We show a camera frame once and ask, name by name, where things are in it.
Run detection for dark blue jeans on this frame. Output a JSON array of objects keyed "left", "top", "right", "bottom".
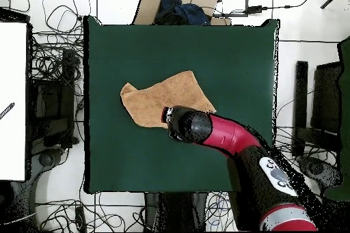
[{"left": 155, "top": 0, "right": 212, "bottom": 26}]

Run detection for dark green table cloth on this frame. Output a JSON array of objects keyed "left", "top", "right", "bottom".
[{"left": 83, "top": 15, "right": 280, "bottom": 194}]

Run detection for white flat panel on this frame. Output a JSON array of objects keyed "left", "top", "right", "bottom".
[{"left": 0, "top": 21, "right": 28, "bottom": 182}]

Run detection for tan terry towel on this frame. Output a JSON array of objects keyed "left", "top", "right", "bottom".
[{"left": 120, "top": 70, "right": 217, "bottom": 129}]

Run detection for black striped rod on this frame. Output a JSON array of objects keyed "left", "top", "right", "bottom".
[{"left": 0, "top": 102, "right": 16, "bottom": 121}]

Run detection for grey stand foot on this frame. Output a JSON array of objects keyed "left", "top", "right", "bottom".
[
  {"left": 297, "top": 156, "right": 342, "bottom": 189},
  {"left": 32, "top": 148, "right": 65, "bottom": 179}
]

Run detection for brown cardboard box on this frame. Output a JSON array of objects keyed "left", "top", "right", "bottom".
[{"left": 131, "top": 0, "right": 232, "bottom": 26}]

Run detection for black stand frame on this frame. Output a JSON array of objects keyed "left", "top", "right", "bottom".
[
  {"left": 292, "top": 60, "right": 342, "bottom": 157},
  {"left": 27, "top": 48, "right": 80, "bottom": 149}
]

